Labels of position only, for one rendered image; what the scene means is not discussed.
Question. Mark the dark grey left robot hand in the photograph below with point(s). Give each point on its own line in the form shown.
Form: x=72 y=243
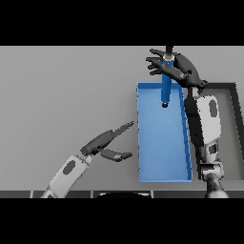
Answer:
x=101 y=142

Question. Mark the blue bin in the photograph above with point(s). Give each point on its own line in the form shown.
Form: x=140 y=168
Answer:
x=162 y=143

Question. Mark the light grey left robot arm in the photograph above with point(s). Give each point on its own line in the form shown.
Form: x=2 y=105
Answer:
x=65 y=176

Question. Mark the blue pipe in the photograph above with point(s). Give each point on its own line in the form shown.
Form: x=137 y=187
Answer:
x=166 y=81

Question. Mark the dark grey bin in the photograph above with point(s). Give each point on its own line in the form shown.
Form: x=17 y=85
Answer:
x=230 y=133

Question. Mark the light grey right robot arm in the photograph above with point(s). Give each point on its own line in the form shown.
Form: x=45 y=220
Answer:
x=203 y=127

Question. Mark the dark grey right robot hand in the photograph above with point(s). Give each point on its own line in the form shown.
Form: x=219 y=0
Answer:
x=184 y=70

